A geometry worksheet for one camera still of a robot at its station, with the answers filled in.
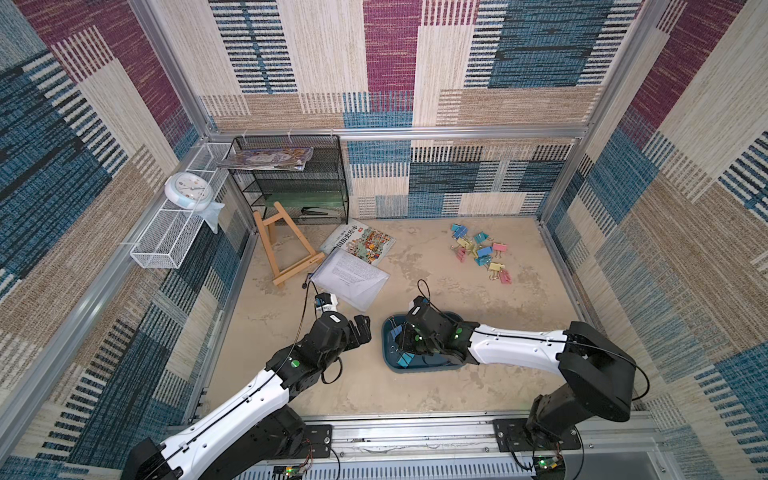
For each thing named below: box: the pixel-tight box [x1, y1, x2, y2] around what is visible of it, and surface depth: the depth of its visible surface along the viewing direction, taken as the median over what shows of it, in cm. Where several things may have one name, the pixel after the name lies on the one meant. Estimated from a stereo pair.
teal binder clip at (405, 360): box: [397, 352, 415, 368], surface depth 86 cm
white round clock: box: [164, 172, 214, 212], surface depth 76 cm
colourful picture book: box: [320, 218, 396, 266], surface depth 117 cm
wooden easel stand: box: [253, 201, 325, 286], surface depth 101 cm
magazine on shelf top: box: [216, 147, 314, 171], surface depth 89 cm
